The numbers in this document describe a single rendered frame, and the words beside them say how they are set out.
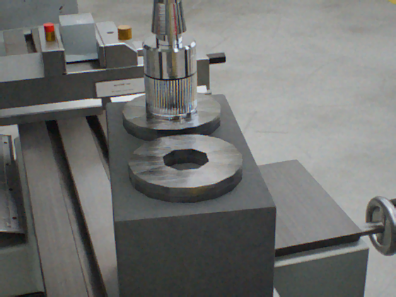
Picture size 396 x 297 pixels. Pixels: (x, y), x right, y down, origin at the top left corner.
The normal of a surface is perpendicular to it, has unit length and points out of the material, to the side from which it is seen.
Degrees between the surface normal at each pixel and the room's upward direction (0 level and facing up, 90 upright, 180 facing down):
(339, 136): 0
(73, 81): 90
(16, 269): 90
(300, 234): 0
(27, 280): 90
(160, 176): 0
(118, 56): 90
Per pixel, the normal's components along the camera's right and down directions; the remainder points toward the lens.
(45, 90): 0.25, 0.43
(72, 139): -0.02, -0.89
